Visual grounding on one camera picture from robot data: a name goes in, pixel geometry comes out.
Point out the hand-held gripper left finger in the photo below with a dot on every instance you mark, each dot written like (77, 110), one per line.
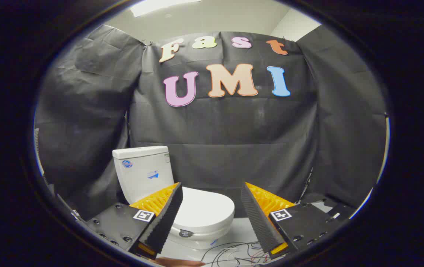
(167, 217)

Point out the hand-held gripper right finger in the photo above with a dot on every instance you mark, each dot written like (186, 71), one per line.
(258, 218)

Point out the white toilet lid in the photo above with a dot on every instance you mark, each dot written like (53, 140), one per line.
(208, 207)

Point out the white toilet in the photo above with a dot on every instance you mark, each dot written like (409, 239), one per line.
(141, 174)

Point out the black round lift tab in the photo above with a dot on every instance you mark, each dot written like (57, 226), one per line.
(186, 233)

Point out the black box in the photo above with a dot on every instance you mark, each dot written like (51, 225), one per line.
(340, 212)

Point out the black backdrop cloth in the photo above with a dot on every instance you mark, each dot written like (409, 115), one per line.
(215, 122)

